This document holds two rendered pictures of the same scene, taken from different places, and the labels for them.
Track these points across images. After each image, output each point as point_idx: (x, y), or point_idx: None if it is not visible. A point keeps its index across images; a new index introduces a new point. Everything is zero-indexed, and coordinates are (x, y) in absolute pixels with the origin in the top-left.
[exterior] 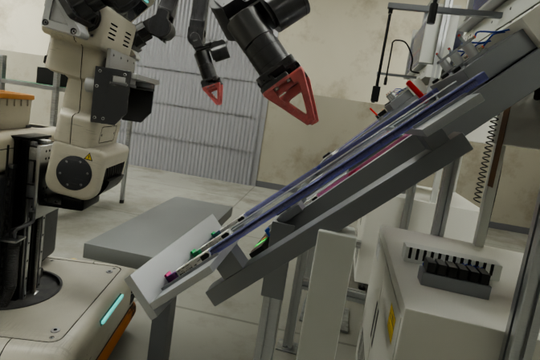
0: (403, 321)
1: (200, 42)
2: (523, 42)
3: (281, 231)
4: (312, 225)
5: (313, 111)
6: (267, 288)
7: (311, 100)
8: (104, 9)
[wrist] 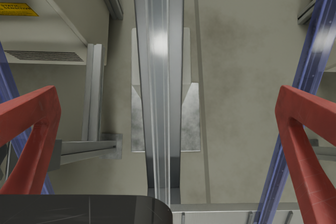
0: None
1: None
2: None
3: (16, 160)
4: (180, 95)
5: (38, 108)
6: (56, 161)
7: (8, 126)
8: None
